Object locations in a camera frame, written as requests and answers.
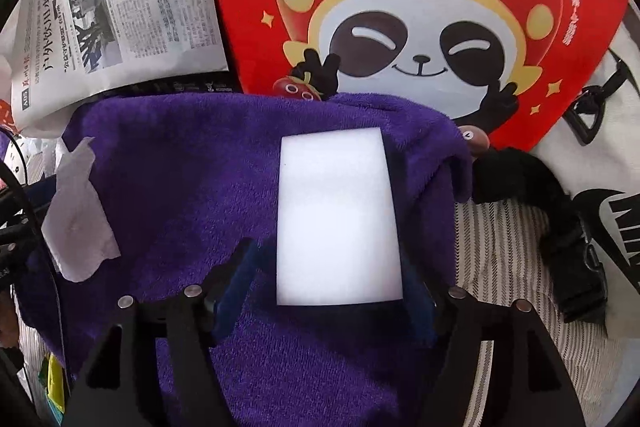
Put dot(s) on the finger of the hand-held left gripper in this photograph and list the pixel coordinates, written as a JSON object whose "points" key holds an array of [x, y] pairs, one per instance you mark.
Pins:
{"points": [[37, 193], [20, 238]]}

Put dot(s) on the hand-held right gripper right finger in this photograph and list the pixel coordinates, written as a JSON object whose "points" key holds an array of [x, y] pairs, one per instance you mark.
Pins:
{"points": [[416, 302]]}

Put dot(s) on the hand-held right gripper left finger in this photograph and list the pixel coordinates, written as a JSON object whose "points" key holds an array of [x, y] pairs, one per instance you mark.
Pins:
{"points": [[235, 292]]}

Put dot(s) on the white sponge block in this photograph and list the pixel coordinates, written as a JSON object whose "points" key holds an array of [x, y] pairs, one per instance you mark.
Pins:
{"points": [[340, 217]]}

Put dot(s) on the white tissue paper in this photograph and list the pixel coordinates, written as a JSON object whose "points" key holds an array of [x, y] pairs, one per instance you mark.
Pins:
{"points": [[80, 217]]}

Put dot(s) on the striped bed sheet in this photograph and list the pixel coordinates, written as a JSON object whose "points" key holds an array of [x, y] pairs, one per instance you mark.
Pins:
{"points": [[500, 257]]}

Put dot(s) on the white plastic bag orange logo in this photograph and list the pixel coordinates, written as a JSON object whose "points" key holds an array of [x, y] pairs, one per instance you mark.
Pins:
{"points": [[6, 82]]}

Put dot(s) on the purple towel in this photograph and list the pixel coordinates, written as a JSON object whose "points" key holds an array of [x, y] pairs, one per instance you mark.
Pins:
{"points": [[190, 167]]}

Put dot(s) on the folded newspaper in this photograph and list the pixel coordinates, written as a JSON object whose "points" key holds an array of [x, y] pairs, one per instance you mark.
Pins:
{"points": [[140, 7]]}

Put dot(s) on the white waist bag black logo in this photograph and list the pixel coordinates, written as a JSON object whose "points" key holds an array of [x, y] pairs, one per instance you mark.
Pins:
{"points": [[620, 157]]}

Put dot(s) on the red panda paper bag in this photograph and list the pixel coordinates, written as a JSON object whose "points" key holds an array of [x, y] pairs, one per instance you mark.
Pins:
{"points": [[400, 32]]}

